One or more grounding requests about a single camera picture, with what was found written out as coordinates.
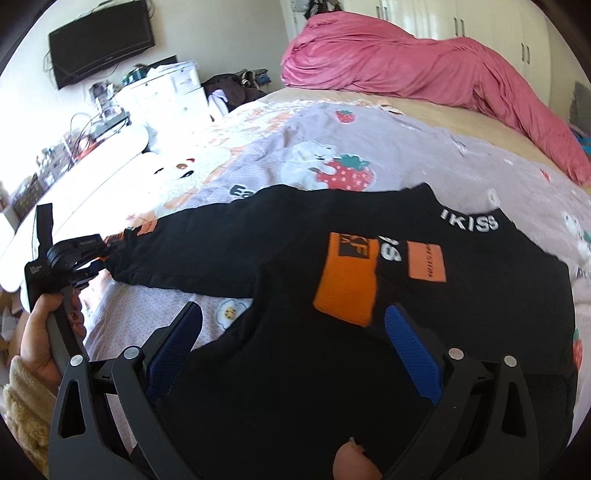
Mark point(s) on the grey cushion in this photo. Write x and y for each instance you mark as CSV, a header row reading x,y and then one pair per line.
x,y
581,106

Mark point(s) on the desk clutter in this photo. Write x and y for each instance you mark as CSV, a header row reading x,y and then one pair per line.
x,y
69,152

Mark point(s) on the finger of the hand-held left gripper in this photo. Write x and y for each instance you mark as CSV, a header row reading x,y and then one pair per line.
x,y
92,272

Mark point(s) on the dark clothes pile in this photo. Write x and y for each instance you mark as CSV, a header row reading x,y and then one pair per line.
x,y
231,90

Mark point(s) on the printed bed sheet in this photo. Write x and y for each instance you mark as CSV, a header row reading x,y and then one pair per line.
x,y
415,152

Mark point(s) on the black sweater with orange patches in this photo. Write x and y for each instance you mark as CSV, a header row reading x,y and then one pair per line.
x,y
300,295

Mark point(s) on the person's left forearm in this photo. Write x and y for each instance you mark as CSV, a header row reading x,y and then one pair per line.
x,y
30,401

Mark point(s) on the white desk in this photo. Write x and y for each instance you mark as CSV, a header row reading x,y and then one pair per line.
x,y
92,184

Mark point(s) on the person's left hand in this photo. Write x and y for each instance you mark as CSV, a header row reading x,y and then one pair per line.
x,y
39,341

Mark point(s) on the tan bed mattress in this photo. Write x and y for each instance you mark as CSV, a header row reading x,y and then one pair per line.
x,y
480,122

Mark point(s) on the hanging bags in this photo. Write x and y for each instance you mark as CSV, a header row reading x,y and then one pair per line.
x,y
321,7

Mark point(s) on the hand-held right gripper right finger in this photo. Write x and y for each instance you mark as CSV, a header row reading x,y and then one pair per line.
x,y
411,355

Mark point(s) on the black wall television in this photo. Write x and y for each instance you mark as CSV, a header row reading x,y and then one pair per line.
x,y
101,44

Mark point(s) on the white drawer cabinet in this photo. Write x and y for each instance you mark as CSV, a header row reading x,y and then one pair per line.
x,y
161,90

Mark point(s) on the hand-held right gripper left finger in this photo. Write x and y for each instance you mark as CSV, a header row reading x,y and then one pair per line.
x,y
173,355

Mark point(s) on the cream wardrobe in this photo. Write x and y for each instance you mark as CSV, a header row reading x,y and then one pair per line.
x,y
485,27

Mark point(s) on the person's right hand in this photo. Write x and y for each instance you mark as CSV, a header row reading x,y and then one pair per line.
x,y
353,464

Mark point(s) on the blue striped cloth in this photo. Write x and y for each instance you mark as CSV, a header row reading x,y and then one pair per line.
x,y
584,143

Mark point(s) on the pink duvet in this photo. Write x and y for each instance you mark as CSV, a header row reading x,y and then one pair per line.
x,y
415,64

